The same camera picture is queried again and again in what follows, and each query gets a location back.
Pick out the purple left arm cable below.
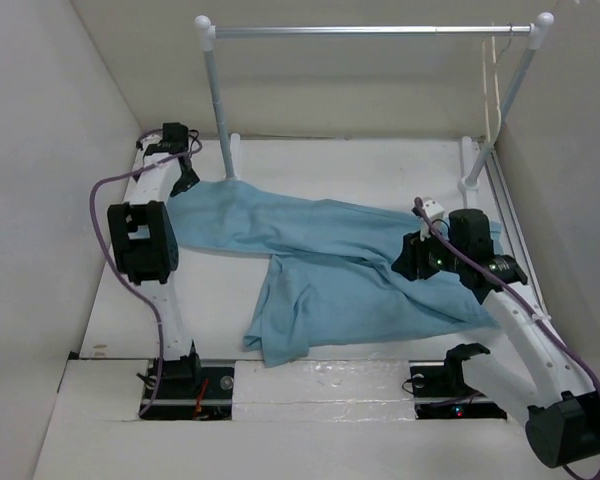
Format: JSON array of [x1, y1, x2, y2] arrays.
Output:
[[89, 128, 204, 416]]

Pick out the cream plastic hanger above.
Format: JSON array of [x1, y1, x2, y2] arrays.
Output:
[[481, 23, 513, 148]]

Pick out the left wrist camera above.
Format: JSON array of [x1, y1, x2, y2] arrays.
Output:
[[160, 122, 189, 154]]

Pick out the white clothes rack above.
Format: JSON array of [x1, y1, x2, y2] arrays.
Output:
[[193, 12, 555, 207]]

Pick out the light blue trousers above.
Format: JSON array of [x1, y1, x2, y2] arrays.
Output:
[[167, 181, 494, 366]]

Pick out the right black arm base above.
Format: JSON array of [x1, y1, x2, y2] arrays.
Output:
[[402, 362, 508, 420]]

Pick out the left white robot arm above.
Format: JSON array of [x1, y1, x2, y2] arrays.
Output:
[[106, 146, 203, 397]]

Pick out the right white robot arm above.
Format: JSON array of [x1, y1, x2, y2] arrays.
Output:
[[392, 198, 600, 479]]

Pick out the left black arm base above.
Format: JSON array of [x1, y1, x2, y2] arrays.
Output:
[[137, 363, 235, 421]]

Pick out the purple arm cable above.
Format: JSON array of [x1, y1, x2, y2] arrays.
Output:
[[412, 196, 600, 480], [89, 128, 204, 416]]

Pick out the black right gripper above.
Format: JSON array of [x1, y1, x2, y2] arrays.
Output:
[[390, 223, 466, 280]]

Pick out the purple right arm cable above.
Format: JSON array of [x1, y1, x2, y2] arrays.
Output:
[[412, 196, 600, 480]]

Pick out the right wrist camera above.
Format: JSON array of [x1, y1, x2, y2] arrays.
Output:
[[413, 197, 445, 240]]

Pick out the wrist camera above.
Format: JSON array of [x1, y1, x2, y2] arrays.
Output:
[[413, 197, 445, 240], [160, 122, 189, 154]]

